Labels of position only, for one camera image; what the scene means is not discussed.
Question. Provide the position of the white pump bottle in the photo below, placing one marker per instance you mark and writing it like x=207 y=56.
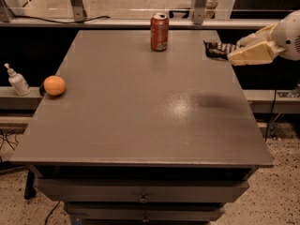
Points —
x=17 y=81

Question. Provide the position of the red soda can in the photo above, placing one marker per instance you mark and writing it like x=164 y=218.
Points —
x=159 y=32

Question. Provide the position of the right metal frame post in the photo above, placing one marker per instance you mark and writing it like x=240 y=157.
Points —
x=199 y=11

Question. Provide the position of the left metal frame post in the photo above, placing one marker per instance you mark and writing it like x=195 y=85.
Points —
x=79 y=12

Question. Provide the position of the metal frame post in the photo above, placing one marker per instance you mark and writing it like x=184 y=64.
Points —
x=79 y=12
x=199 y=11

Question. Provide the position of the black rxbar chocolate wrapper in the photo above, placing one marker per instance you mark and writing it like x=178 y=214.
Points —
x=218 y=50

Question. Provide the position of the upper grey drawer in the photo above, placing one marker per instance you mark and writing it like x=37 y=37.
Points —
x=141 y=191

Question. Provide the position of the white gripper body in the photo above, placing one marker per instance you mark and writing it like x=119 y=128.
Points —
x=288 y=35

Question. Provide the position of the grey drawer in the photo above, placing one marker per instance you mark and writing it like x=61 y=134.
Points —
x=141 y=191
x=143 y=212

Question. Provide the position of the grey drawer cabinet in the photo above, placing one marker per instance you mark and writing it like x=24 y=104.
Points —
x=130 y=113

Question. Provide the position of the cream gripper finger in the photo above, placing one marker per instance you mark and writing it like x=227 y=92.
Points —
x=263 y=52
x=264 y=34

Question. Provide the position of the lower grey drawer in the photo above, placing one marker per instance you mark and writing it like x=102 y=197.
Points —
x=143 y=212

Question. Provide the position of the orange fruit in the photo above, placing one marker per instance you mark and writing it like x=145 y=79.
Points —
x=54 y=85

